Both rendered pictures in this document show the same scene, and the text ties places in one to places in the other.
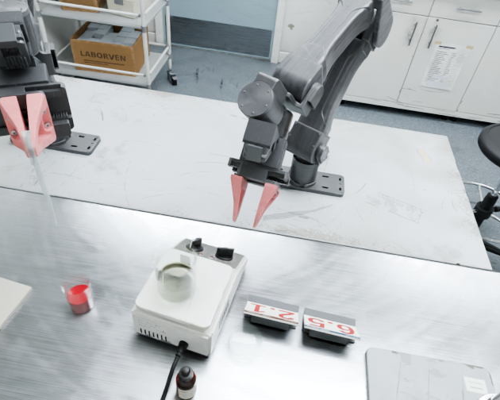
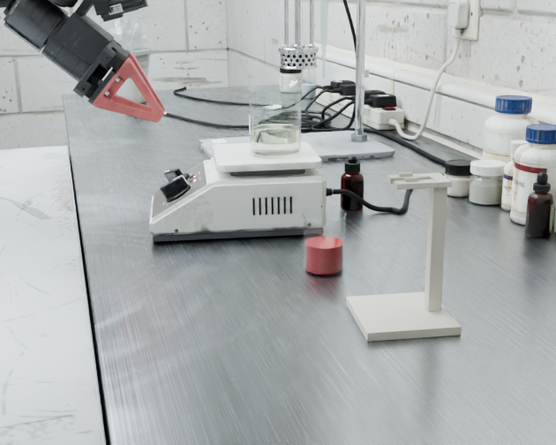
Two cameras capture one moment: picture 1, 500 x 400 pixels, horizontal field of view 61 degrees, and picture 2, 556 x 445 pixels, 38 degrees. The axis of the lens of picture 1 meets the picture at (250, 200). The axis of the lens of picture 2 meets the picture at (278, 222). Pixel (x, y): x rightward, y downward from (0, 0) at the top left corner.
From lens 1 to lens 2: 1.24 m
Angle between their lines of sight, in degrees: 91
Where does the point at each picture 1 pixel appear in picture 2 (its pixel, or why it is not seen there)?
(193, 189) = not seen: outside the picture
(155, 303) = (307, 155)
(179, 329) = not seen: hidden behind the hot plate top
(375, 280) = (123, 171)
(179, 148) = not seen: outside the picture
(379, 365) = not seen: hidden behind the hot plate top
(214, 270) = (228, 147)
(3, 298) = (390, 305)
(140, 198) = (52, 296)
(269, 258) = (130, 207)
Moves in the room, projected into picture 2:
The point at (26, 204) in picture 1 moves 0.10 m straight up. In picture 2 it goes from (154, 393) to (146, 262)
